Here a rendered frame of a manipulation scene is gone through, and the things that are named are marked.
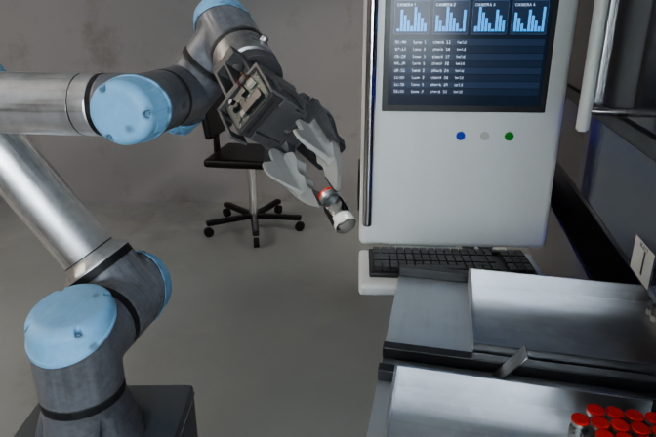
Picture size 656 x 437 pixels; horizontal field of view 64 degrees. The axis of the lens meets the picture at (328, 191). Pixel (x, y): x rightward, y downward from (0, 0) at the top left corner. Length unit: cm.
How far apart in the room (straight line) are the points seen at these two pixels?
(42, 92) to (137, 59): 346
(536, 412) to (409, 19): 88
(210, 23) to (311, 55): 322
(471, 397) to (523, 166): 75
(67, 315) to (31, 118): 27
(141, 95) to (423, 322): 62
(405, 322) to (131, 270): 47
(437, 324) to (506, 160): 58
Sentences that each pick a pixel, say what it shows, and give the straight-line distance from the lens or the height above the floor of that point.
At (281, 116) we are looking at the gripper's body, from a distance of 57.
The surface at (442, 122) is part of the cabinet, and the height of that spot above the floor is 114.
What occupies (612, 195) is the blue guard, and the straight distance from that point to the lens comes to 117.
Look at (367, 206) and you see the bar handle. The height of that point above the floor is 94.
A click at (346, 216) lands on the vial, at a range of 50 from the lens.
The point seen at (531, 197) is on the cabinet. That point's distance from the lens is 147.
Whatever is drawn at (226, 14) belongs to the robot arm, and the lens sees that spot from 72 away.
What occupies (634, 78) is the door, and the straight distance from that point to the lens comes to 115.
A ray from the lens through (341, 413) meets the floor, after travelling 212.
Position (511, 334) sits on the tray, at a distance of 99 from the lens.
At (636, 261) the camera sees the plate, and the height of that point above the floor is 101.
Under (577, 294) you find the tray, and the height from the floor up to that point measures 88.
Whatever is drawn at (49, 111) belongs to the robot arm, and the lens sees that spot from 69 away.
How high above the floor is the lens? 140
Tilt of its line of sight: 19 degrees down
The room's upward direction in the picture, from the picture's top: straight up
